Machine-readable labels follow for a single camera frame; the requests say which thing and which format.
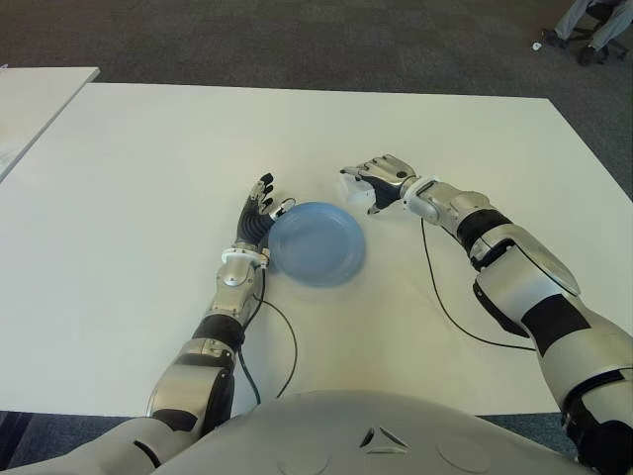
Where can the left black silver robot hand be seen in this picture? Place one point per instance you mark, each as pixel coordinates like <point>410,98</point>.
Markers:
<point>252,220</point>

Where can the grey robot torso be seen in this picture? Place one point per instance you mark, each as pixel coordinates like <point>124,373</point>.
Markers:
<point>346,435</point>

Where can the black office chair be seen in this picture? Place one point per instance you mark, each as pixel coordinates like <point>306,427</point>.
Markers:
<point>615,49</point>

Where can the blue round plate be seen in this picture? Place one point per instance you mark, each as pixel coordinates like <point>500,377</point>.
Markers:
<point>316,242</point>

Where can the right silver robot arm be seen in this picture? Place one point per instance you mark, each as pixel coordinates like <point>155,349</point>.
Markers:
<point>524,292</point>

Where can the white square charger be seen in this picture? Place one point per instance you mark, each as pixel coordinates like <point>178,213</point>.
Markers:
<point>353,192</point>

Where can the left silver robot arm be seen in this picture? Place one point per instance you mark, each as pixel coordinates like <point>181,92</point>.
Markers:
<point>235,282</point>

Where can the white side table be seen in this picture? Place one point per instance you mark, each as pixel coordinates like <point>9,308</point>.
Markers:
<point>34,99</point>

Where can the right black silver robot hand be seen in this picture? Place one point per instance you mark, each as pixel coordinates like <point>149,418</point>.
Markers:
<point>393,173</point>

